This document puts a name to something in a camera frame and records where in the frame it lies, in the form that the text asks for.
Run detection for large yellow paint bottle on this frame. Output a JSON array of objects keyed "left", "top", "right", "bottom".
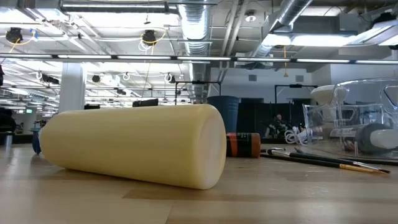
[{"left": 39, "top": 103, "right": 228, "bottom": 190}]

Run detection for clear plastic bin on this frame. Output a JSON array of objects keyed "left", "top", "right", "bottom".
[{"left": 302, "top": 77, "right": 398, "bottom": 166}]

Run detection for small dark blue paint bottle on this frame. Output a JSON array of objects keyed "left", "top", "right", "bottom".
[{"left": 32, "top": 128, "right": 44, "bottom": 156}]

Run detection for black background monitor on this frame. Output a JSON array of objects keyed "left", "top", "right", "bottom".
[{"left": 132, "top": 98, "right": 160, "bottom": 108}]

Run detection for long ceiling light strip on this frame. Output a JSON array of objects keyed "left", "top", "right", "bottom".
[{"left": 0, "top": 53, "right": 398, "bottom": 65}]

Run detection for person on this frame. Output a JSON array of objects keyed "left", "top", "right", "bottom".
[{"left": 266, "top": 113, "right": 294, "bottom": 139}]

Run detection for white pillar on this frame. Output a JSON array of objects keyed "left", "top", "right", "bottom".
[{"left": 58, "top": 62, "right": 87, "bottom": 113}]

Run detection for black cord reel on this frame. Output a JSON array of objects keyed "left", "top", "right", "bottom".
[
  {"left": 5, "top": 27, "right": 24, "bottom": 44},
  {"left": 141, "top": 29, "right": 158, "bottom": 46}
]

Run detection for white cable bundle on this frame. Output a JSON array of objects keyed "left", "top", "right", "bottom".
[{"left": 284, "top": 126, "right": 313, "bottom": 146}]

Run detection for silver slanted ventilation duct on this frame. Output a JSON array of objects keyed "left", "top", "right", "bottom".
[{"left": 248, "top": 0, "right": 314, "bottom": 68}]

